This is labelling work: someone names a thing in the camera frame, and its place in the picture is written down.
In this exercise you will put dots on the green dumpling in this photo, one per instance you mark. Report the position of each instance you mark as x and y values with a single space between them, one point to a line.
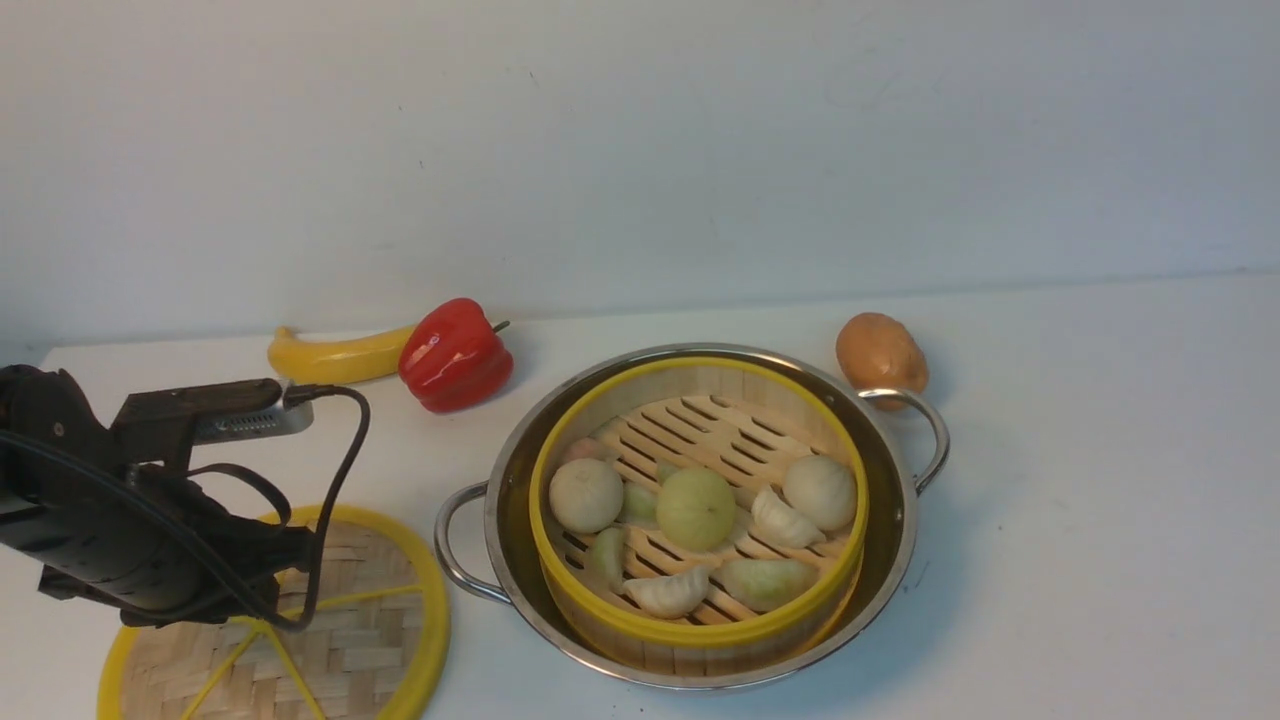
605 559
639 506
765 585

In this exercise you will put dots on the brown potato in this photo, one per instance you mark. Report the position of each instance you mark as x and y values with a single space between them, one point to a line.
875 351

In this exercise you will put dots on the bamboo steamer basket yellow rim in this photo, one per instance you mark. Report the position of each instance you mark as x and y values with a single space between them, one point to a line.
745 416

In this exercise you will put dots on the white dumpling front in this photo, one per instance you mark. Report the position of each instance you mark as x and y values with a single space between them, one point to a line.
670 597

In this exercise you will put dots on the green round bun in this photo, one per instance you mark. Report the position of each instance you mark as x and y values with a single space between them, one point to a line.
696 509

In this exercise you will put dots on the green dumpling left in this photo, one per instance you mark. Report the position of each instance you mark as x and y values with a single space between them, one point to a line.
605 559

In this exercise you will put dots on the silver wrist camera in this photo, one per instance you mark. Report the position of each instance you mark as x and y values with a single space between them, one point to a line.
209 415

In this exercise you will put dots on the white dumpling right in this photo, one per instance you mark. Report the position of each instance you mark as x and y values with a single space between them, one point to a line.
776 523

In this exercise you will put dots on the white round bun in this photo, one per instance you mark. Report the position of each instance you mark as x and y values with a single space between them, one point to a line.
586 495
823 490

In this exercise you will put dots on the white round bun left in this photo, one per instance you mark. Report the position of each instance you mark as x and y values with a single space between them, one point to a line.
586 495

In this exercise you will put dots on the red bell pepper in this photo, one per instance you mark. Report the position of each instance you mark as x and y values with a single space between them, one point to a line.
455 358

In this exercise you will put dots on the white round bun right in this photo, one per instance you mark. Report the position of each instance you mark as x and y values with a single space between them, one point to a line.
823 490

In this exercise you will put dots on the stainless steel pot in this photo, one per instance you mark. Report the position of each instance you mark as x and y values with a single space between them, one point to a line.
483 532

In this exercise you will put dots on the woven bamboo steamer lid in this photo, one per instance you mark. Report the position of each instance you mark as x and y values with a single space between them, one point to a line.
375 649

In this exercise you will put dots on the green dumpling front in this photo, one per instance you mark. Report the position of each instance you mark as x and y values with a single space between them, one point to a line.
765 585

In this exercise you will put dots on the white dumpling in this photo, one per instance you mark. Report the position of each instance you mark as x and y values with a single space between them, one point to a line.
670 597
776 523

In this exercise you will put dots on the yellow banana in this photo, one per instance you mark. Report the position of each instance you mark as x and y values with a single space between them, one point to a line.
336 363

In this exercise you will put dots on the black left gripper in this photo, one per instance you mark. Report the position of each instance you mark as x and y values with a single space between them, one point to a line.
101 517

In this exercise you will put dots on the green dumpling middle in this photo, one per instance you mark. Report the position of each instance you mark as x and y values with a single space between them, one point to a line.
639 506

